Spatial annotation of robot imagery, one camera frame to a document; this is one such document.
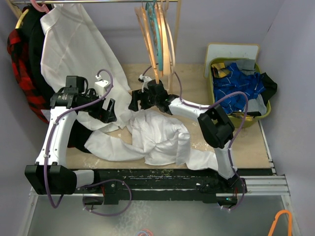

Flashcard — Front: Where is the wooden hanger leftmost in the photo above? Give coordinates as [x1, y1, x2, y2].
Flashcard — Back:
[134, 7, 159, 84]

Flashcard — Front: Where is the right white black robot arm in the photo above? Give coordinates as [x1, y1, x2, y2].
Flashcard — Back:
[128, 80, 240, 192]

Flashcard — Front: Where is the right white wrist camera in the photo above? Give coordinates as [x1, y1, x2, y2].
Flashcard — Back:
[138, 74, 152, 92]

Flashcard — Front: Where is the pink hanger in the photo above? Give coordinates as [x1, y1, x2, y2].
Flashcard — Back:
[30, 0, 50, 13]

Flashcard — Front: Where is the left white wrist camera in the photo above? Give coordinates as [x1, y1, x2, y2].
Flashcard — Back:
[94, 75, 111, 97]

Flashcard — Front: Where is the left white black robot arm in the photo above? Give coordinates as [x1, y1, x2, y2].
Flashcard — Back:
[25, 75, 117, 195]

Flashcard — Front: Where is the hanging white shirt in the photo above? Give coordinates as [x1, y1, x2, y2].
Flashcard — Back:
[40, 4, 131, 132]

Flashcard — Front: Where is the yellow hanger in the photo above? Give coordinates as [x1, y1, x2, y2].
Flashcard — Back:
[15, 9, 29, 29]

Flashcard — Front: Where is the orange hanger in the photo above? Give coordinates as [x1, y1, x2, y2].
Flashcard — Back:
[267, 210, 293, 236]

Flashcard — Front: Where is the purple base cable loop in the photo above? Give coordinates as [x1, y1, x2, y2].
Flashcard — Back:
[82, 178, 133, 217]

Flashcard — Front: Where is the black cloth in basket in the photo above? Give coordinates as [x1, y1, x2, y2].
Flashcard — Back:
[254, 73, 278, 106]

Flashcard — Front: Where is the hanging black shirt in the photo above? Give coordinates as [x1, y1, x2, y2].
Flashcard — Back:
[21, 6, 92, 153]

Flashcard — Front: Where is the red black plaid shirt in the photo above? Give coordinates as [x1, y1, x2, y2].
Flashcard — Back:
[7, 29, 49, 123]

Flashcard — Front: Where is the wooden hanger rightmost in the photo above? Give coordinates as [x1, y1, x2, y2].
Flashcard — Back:
[163, 0, 175, 74]

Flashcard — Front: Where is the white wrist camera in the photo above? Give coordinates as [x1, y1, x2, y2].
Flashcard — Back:
[138, 74, 152, 92]
[94, 75, 111, 97]

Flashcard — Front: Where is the yellow black cloth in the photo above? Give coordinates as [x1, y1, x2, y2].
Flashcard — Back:
[211, 62, 231, 78]

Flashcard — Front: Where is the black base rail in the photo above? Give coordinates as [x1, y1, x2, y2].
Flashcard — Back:
[75, 169, 247, 205]

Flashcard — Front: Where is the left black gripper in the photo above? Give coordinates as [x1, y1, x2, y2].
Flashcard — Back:
[79, 88, 117, 123]

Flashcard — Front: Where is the wooden clothes rack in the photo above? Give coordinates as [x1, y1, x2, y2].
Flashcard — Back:
[6, 0, 182, 92]

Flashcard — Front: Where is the wooden hanger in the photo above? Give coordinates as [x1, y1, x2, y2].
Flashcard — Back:
[134, 7, 159, 84]
[157, 0, 171, 76]
[163, 0, 175, 74]

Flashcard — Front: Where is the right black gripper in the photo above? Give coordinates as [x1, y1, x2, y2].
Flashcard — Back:
[129, 88, 159, 112]

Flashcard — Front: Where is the teal hanger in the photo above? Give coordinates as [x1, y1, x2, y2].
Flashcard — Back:
[145, 0, 163, 72]

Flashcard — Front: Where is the wooden hanger middle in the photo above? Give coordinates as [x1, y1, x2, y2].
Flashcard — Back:
[157, 0, 171, 76]

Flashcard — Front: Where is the blue shirt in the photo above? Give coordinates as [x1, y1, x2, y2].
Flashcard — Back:
[213, 62, 267, 116]

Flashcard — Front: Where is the white shirt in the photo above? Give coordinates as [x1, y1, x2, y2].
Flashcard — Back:
[85, 110, 218, 171]
[40, 4, 131, 132]

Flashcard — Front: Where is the grey cloth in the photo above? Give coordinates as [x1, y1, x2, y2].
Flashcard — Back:
[236, 59, 255, 71]

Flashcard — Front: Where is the olive green laundry basket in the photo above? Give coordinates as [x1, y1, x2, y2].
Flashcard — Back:
[204, 58, 271, 128]

